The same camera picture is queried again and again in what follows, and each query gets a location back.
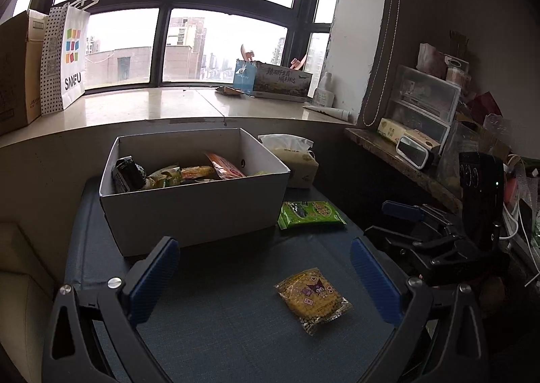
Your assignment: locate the dark brown snack bag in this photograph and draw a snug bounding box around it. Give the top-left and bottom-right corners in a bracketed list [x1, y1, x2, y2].
[180, 165, 217, 181]

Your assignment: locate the white framed mirror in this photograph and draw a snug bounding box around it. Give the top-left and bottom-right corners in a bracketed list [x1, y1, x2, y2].
[396, 135, 430, 170]

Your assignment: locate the printed tissue box on sill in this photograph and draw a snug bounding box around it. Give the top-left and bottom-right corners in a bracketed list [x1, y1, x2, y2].
[233, 59, 312, 102]

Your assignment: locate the white cardboard storage box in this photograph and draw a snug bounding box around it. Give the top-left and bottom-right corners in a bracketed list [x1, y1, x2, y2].
[99, 128, 289, 257]

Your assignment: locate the small beige tissue box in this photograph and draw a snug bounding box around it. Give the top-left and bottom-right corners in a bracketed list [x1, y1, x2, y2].
[377, 118, 441, 152]

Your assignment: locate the black white snack packet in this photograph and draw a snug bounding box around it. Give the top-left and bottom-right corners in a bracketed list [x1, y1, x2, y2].
[112, 155, 146, 193]

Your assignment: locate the clear plastic drawer unit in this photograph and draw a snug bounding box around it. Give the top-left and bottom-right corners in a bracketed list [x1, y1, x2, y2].
[386, 66, 460, 147]

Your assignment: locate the white bottle on sill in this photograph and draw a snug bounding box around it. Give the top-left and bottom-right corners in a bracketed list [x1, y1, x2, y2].
[312, 72, 335, 108]

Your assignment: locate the soft tissue pack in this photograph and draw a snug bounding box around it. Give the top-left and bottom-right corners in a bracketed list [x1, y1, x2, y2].
[258, 133, 319, 189]

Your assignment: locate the small wrapper on sill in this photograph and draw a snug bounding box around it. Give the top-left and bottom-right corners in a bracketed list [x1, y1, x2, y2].
[215, 86, 243, 97]

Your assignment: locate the yellow cracker packet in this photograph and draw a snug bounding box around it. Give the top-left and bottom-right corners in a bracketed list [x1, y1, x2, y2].
[275, 268, 352, 335]

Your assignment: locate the green wet wipes pack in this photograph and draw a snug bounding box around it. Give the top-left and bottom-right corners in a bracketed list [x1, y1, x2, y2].
[277, 201, 346, 230]

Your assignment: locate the white tube on sill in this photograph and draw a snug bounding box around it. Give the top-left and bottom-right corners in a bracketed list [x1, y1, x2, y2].
[303, 104, 350, 122]

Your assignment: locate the dotted paper bag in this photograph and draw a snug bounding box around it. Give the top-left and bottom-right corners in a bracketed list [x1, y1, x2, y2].
[39, 4, 69, 116]

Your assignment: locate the brown cardboard box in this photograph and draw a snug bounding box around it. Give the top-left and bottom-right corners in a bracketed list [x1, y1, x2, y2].
[0, 9, 48, 135]

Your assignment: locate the white SANFU paper bag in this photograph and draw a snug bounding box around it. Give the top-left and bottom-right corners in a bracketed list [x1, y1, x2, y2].
[60, 0, 99, 109]

